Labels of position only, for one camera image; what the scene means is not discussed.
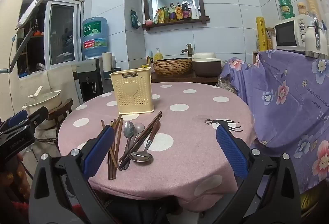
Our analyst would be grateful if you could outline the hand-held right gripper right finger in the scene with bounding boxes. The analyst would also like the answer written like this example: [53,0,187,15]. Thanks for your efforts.
[215,124,302,224]

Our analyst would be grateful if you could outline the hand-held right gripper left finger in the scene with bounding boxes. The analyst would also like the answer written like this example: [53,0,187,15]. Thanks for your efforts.
[29,124,121,224]

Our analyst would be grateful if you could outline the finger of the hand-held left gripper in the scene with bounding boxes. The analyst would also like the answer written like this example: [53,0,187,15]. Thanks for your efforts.
[15,106,50,130]
[0,110,29,130]

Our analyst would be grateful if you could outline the brown wooden chopstick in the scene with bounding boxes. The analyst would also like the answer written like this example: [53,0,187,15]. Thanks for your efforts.
[108,113,123,180]
[110,121,115,180]
[113,118,124,179]
[101,119,119,169]

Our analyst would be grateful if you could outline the plain metal spoon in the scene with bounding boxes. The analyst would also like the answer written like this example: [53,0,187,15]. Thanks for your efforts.
[122,121,136,170]
[119,122,146,170]

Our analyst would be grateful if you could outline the beige perforated utensil holder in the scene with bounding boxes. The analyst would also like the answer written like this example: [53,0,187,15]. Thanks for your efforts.
[109,68,155,115]

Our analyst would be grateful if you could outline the white pot with lid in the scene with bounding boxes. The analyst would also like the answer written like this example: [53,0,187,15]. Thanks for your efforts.
[22,86,63,130]

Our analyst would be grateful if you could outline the wooden chair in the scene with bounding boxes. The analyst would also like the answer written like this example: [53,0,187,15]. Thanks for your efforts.
[47,98,74,134]

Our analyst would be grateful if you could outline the white black water dispenser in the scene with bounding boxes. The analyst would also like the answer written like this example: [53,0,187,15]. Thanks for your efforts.
[72,58,115,102]

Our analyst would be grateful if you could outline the purple floral cloth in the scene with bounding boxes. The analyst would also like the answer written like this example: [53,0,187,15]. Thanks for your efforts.
[220,49,329,195]

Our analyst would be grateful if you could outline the paper towel roll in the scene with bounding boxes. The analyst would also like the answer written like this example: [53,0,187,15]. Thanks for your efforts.
[102,52,114,72]

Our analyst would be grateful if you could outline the wooden washstand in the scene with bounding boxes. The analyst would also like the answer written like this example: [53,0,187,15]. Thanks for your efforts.
[150,71,219,86]

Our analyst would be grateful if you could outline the brown cooker with white lid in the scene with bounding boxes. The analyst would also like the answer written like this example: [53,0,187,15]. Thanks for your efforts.
[191,52,222,78]

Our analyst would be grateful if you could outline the blue water jug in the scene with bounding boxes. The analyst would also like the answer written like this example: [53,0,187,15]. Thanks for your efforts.
[82,17,108,58]

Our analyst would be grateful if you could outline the phone on stand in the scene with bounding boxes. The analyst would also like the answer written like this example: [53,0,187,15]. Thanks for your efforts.
[16,0,45,30]

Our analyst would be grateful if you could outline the wicker wash basin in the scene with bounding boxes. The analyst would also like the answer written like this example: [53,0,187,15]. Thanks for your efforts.
[153,58,193,76]

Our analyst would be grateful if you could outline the bronze faucet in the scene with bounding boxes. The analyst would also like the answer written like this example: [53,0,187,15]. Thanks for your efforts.
[181,44,193,58]

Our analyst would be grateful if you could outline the glass jar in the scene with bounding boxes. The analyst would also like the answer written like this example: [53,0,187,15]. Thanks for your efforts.
[266,27,275,50]

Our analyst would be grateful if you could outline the yellow roll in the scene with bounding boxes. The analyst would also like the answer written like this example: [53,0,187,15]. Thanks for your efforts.
[256,16,268,51]

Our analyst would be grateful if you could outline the white microwave oven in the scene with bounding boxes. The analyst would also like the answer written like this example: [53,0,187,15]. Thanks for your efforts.
[274,15,316,51]

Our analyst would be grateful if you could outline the white kettle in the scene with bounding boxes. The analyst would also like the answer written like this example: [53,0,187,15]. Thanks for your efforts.
[305,17,329,58]

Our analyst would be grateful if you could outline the dark sauce bottle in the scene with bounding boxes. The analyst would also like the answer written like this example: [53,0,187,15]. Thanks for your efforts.
[181,0,192,20]

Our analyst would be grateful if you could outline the beige jar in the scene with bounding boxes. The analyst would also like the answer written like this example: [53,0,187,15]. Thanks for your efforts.
[297,2,309,16]

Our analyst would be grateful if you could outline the window frame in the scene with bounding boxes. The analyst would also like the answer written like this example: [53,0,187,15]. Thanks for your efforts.
[17,0,85,78]

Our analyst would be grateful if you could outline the green wall packet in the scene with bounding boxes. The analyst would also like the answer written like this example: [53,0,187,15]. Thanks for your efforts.
[130,9,141,29]

